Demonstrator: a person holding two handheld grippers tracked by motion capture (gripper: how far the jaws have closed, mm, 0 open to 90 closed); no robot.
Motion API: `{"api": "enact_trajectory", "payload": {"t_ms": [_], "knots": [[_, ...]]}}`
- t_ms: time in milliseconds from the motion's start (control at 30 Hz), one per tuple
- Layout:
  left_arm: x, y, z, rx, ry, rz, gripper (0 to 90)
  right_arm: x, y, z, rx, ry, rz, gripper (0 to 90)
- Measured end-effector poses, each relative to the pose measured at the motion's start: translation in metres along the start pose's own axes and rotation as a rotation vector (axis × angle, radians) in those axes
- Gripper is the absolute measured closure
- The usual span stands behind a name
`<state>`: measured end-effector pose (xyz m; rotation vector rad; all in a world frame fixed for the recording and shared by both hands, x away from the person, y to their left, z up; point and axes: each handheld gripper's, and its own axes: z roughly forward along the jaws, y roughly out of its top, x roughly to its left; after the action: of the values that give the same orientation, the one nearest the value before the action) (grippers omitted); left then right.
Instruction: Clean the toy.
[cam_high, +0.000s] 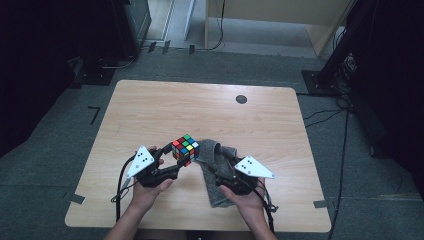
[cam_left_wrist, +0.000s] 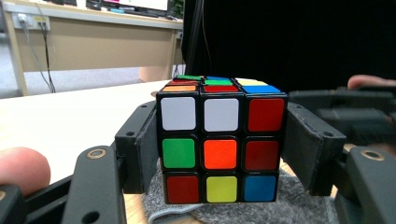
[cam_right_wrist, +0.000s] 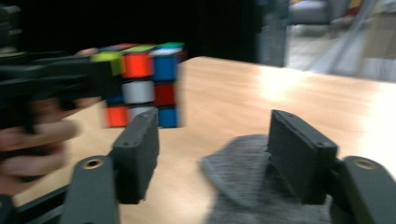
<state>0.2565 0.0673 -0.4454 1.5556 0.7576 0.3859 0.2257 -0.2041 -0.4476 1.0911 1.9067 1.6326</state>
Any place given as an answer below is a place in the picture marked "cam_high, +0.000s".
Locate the dark curtain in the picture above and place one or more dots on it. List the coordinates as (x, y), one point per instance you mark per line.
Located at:
(396, 83)
(30, 66)

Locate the beige wooden furniture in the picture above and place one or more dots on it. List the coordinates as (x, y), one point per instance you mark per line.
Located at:
(266, 8)

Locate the black cabinet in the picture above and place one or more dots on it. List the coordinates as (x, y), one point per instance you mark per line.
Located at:
(113, 26)

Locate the black metal stand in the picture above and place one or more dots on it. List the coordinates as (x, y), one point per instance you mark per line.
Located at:
(320, 83)

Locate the black floor plate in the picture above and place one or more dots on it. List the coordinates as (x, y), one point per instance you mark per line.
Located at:
(93, 76)

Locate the person's right hand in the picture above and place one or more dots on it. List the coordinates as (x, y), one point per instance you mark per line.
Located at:
(251, 203)

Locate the angled black tape mark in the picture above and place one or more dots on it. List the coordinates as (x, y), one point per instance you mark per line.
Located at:
(95, 115)

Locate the person's left hand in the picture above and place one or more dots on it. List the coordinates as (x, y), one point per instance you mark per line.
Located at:
(146, 198)

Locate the colourful puzzle cube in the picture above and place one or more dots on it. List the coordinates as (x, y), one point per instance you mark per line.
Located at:
(185, 150)

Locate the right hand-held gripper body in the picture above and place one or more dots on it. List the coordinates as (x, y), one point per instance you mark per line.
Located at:
(253, 168)

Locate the grey cloth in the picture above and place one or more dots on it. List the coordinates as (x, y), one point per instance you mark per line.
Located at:
(213, 186)

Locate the grey tape piece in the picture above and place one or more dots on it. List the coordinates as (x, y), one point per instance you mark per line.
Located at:
(76, 198)
(320, 204)

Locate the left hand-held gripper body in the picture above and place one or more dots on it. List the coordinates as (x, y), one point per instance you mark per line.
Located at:
(141, 160)

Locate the black round table grommet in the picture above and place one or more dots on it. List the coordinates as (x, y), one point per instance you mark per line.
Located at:
(241, 99)

